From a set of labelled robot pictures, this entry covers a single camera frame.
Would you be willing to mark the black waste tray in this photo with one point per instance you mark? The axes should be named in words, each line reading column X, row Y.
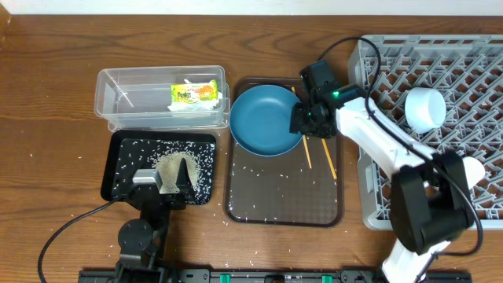
column 131, row 150

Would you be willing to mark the brown plastic tray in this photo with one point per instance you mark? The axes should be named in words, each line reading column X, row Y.
column 283, row 190

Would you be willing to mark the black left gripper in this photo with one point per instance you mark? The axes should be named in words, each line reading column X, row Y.
column 181, row 185

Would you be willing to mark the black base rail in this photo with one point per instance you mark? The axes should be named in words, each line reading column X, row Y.
column 226, row 276

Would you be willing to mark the white green cup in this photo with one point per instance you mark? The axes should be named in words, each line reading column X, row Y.
column 474, row 170

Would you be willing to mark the clear plastic bin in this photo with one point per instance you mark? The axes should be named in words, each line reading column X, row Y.
column 137, row 98

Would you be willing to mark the pile of rice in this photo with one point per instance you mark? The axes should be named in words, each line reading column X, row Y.
column 168, row 166

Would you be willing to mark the wooden chopstick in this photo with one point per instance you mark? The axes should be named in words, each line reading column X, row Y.
column 329, row 159
column 305, row 145

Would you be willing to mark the yellow green snack wrapper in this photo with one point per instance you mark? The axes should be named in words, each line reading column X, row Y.
column 192, row 93

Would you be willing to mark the white napkin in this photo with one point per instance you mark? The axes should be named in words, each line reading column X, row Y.
column 201, row 106

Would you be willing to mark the dark blue plate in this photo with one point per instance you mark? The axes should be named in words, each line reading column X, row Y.
column 260, row 120

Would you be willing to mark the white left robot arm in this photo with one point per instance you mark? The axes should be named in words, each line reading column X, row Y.
column 142, row 240

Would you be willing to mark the grey dishwasher rack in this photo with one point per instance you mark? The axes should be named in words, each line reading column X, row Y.
column 467, row 71

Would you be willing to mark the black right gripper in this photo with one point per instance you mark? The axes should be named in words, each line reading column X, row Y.
column 302, row 124

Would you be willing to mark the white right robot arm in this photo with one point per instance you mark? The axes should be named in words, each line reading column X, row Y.
column 430, row 205

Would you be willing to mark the light blue rice bowl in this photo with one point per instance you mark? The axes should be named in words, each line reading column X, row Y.
column 425, row 109

